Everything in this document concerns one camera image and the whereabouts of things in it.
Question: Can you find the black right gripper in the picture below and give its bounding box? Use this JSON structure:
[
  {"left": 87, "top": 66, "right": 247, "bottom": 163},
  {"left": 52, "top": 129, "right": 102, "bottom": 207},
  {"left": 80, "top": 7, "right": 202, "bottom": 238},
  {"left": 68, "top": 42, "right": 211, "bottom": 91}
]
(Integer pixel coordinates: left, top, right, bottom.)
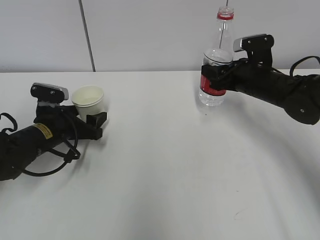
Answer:
[{"left": 201, "top": 48, "right": 275, "bottom": 93}]

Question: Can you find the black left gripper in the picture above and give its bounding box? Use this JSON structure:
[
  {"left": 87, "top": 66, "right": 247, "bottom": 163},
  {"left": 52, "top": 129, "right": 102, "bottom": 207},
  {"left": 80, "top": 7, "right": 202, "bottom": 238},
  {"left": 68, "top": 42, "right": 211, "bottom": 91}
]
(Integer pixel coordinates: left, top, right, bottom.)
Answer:
[{"left": 33, "top": 104, "right": 108, "bottom": 140}]

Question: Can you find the white paper cup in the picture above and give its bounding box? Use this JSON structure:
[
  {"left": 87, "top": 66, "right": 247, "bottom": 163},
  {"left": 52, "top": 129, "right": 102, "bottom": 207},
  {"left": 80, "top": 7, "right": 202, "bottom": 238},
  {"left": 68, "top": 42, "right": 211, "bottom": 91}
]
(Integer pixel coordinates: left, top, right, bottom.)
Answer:
[{"left": 71, "top": 85, "right": 106, "bottom": 122}]

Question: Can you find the clear plastic water bottle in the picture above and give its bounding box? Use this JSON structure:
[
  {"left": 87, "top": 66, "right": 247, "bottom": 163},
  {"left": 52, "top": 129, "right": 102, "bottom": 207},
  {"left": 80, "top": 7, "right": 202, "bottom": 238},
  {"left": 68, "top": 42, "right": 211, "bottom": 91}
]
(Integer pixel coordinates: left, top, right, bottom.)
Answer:
[{"left": 198, "top": 5, "right": 234, "bottom": 107}]

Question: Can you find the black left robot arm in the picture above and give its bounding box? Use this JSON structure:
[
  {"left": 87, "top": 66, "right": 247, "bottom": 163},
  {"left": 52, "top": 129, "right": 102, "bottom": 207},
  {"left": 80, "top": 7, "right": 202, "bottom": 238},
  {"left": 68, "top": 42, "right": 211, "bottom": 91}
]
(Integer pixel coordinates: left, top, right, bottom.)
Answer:
[{"left": 0, "top": 105, "right": 108, "bottom": 181}]

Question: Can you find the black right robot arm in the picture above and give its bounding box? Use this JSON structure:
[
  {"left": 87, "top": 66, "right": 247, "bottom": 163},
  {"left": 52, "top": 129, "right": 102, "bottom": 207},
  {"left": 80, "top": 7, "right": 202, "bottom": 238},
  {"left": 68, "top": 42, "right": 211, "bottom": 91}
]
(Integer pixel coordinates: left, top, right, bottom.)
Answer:
[{"left": 201, "top": 49, "right": 320, "bottom": 125}]

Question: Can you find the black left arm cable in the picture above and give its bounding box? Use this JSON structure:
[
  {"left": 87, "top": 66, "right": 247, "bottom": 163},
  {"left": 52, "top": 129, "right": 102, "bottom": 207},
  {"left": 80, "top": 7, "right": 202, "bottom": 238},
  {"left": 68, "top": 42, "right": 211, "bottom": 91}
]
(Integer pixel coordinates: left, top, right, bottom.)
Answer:
[{"left": 0, "top": 107, "right": 81, "bottom": 177}]

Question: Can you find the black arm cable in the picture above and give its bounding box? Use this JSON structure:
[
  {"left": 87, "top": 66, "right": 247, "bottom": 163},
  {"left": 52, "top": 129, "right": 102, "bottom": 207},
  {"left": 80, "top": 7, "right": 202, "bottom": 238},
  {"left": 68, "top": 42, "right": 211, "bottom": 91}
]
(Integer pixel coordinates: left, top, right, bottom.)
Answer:
[
  {"left": 0, "top": 107, "right": 81, "bottom": 177},
  {"left": 289, "top": 55, "right": 320, "bottom": 77}
]

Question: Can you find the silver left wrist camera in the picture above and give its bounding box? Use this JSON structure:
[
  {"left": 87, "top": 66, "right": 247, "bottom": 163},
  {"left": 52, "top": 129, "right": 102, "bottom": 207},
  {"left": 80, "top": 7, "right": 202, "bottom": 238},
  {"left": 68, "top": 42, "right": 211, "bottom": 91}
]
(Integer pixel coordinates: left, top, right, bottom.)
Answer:
[{"left": 30, "top": 82, "right": 69, "bottom": 105}]

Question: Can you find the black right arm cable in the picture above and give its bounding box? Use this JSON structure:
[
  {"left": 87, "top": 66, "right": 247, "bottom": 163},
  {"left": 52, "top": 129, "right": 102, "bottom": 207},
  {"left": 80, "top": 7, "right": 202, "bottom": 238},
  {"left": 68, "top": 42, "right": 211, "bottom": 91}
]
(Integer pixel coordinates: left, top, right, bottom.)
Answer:
[{"left": 289, "top": 55, "right": 320, "bottom": 77}]

